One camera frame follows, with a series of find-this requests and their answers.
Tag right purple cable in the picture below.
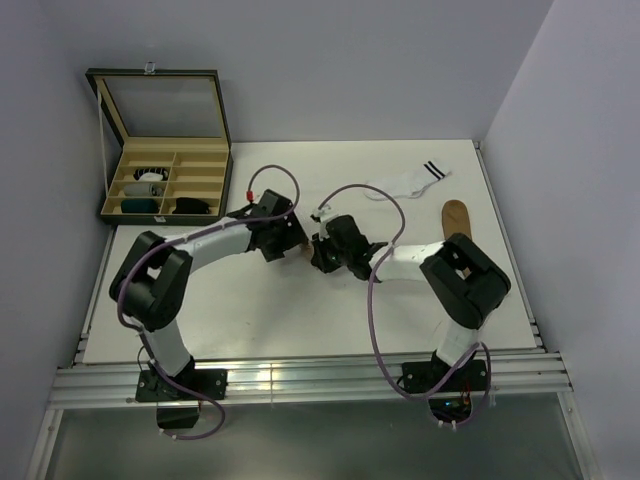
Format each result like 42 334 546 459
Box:
317 183 494 429

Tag black compartment storage box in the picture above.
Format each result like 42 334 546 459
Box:
85 63 233 226

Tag black white rolled sock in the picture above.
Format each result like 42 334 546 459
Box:
133 166 169 182

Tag purple cable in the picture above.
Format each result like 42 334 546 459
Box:
317 183 494 429
116 164 301 442

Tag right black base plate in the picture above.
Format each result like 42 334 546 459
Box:
396 355 490 424

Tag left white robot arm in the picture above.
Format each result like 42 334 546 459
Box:
109 189 307 399

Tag beige reindeer sock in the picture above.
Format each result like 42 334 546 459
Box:
300 242 314 262

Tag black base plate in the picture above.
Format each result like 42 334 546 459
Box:
134 359 228 441
396 355 490 424

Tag brown sock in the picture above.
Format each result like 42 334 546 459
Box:
440 199 476 279

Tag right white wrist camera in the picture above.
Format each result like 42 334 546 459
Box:
311 203 338 240

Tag aluminium mounting rail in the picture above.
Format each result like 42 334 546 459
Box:
47 350 573 410

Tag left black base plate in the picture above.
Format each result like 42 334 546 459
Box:
134 359 228 441

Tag white striped sock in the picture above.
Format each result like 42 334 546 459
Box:
364 159 452 201

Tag grey rolled sock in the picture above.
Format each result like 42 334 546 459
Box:
123 182 164 197

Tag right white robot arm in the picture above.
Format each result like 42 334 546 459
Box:
311 212 511 390

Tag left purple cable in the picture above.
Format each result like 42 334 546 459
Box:
116 164 301 442

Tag dark green rolled sock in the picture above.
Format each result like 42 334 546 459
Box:
120 198 159 215

